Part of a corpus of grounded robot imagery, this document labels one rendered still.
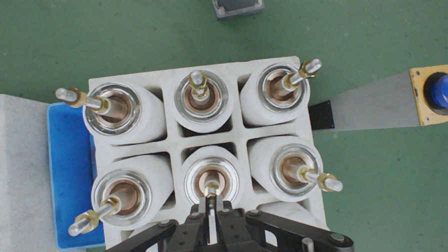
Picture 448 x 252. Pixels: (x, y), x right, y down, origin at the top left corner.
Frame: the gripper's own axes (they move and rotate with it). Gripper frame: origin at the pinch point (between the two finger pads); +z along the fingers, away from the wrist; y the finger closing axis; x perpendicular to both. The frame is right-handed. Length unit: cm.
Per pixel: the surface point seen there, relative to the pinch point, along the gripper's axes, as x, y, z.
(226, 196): -1.8, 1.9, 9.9
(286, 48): 31, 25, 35
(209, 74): 15.1, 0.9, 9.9
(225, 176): 0.9, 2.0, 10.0
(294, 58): 19.9, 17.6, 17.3
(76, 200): -5.3, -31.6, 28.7
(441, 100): 8.0, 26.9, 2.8
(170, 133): 7.6, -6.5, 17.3
